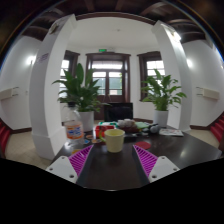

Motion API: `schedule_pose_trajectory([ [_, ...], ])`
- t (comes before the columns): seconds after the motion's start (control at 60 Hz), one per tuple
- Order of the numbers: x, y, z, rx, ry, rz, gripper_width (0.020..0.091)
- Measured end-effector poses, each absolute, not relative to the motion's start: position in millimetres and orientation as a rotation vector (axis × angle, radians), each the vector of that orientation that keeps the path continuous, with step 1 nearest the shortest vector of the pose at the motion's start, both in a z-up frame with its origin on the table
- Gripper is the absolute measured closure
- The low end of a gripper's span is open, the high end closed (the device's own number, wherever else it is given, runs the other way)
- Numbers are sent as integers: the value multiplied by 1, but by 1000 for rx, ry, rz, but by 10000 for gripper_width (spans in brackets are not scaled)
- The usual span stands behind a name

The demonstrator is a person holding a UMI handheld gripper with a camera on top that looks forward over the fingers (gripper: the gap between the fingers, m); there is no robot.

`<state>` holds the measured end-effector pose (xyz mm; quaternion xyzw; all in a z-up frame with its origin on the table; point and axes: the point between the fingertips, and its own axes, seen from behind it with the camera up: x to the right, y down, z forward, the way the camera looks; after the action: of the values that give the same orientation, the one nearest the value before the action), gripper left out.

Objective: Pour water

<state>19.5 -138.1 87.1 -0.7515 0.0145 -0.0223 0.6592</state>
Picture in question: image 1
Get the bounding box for grey round balls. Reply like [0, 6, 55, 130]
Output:
[148, 123, 160, 135]

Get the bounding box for pale yellow cup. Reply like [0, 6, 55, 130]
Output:
[99, 128, 126, 154]

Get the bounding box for dark-framed wide window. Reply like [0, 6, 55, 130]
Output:
[137, 50, 167, 102]

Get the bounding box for clear orange drink bottle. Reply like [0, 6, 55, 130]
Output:
[63, 102, 85, 155]

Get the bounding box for dark-framed narrow window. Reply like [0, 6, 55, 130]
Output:
[59, 49, 81, 99]

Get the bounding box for dark wooden double door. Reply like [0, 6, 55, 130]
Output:
[85, 52, 132, 121]

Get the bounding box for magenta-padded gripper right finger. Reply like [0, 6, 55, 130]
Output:
[130, 143, 181, 187]

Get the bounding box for flat round red coaster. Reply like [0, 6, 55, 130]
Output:
[134, 140, 152, 150]

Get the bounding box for red plastic box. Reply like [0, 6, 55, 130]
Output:
[94, 124, 116, 139]

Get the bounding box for leafy plant in white pot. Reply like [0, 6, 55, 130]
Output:
[52, 63, 111, 133]
[139, 69, 188, 128]

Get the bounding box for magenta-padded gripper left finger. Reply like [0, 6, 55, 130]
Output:
[45, 144, 96, 188]

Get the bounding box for brown box of white items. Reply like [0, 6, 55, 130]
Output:
[117, 118, 138, 134]

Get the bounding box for printed paper sheet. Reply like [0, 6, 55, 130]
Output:
[158, 127, 185, 137]

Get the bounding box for black chair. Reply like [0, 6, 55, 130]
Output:
[103, 102, 134, 123]

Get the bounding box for green packet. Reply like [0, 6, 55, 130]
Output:
[134, 121, 151, 130]

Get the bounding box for green and white box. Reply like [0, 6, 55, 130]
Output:
[99, 121, 118, 127]

